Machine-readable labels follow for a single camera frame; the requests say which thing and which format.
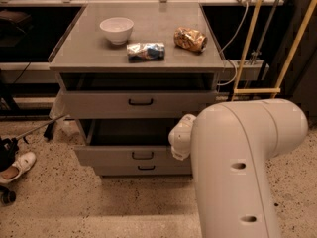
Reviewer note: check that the grey drawer cabinet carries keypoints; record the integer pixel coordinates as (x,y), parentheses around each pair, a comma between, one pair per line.
(85,48)

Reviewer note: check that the clear plastic bag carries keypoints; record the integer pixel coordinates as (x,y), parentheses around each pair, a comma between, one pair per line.
(63,120)

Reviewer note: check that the grey metal pole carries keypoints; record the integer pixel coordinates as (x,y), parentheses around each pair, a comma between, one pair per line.
(46,124)

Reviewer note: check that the white sneaker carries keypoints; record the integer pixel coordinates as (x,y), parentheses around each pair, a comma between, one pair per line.
(21,165)

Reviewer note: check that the white ceramic bowl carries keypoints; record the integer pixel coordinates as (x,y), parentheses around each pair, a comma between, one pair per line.
(117,30)

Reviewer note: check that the black caster wheel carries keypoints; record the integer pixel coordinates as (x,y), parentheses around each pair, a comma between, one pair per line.
(7,196)

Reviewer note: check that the crushed gold can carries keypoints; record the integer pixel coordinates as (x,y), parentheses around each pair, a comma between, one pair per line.
(190,39)

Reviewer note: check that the grey bottom drawer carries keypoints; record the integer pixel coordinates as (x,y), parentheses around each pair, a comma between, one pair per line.
(152,170)

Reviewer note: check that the grey drawer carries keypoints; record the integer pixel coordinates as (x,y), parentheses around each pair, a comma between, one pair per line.
(135,95)
(128,142)
(152,170)

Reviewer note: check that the grey top drawer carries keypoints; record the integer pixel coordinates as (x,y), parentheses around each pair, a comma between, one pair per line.
(135,95)

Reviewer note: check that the crushed blue silver can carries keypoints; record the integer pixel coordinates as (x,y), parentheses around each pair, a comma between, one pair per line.
(145,51)

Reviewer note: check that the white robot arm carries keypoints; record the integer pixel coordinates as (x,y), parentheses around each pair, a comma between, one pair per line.
(228,144)

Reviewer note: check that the grey wall-mounted box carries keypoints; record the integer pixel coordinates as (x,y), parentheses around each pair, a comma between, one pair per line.
(250,71)

